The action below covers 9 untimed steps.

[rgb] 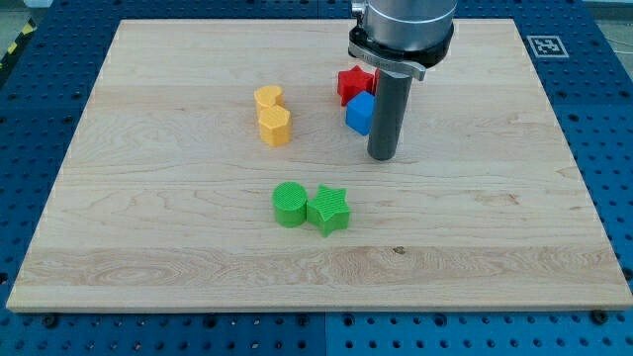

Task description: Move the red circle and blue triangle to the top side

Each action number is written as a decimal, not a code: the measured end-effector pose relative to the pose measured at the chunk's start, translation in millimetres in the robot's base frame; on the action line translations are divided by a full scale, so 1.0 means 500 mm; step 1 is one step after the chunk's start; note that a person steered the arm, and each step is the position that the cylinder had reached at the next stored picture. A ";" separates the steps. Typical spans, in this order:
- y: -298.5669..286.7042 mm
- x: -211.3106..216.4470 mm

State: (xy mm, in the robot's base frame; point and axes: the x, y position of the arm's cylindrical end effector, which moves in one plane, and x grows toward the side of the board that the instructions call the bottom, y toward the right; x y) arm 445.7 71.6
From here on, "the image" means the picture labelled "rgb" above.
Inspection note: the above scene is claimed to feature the yellow crescent block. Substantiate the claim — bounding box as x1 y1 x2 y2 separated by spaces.
253 85 284 117

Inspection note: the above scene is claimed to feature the red star block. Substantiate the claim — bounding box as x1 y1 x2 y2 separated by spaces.
337 65 374 107

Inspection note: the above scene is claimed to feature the yellow hexagon block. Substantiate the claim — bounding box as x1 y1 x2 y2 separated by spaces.
258 106 292 146

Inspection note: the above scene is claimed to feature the blue cube block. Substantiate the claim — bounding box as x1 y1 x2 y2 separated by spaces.
345 91 375 135

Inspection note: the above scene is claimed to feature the wooden board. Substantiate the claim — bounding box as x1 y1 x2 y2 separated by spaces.
7 19 632 313

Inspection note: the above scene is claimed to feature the white fiducial marker tag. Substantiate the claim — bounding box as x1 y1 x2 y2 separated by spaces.
527 35 569 58

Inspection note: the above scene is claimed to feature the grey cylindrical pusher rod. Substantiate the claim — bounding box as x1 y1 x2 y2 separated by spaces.
367 69 412 161

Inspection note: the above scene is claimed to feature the green cylinder block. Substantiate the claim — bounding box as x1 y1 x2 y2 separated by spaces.
272 181 308 227

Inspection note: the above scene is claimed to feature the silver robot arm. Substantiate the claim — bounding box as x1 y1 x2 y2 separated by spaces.
348 0 458 161

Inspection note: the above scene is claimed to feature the green star block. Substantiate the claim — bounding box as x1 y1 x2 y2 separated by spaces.
307 185 351 237

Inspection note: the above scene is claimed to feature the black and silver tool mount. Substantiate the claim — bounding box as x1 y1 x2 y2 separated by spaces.
348 25 454 81

